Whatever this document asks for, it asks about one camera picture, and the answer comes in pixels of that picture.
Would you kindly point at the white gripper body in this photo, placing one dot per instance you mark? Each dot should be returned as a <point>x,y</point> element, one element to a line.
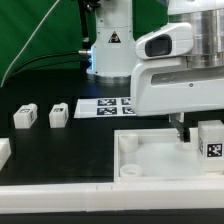
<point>163,83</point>

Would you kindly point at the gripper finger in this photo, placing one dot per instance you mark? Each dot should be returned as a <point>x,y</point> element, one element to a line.
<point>177,121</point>

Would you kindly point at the white square tabletop tray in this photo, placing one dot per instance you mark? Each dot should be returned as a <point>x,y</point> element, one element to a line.
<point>156,154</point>

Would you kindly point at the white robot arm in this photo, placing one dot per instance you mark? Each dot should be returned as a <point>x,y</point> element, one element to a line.
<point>113,56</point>

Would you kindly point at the marker sheet with tags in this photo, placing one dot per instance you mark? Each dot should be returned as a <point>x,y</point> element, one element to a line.
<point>103,107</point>

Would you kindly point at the white front fence bar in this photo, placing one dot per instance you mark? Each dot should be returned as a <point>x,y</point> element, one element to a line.
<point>90,197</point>

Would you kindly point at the green backdrop cloth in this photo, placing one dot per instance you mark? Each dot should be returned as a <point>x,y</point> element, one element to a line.
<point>36,30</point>

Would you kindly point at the white left fence block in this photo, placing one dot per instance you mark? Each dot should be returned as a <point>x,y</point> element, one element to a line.
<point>5,151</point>

